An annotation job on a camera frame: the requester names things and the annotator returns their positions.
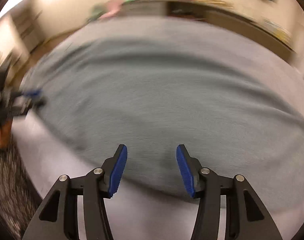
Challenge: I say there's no grey knitted garment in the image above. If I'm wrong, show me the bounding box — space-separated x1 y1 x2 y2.
21 38 304 210

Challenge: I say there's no person's left hand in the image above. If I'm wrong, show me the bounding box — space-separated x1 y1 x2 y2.
0 119 13 149

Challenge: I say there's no long wooden sideboard cabinet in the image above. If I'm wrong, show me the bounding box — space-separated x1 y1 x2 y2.
121 0 294 62

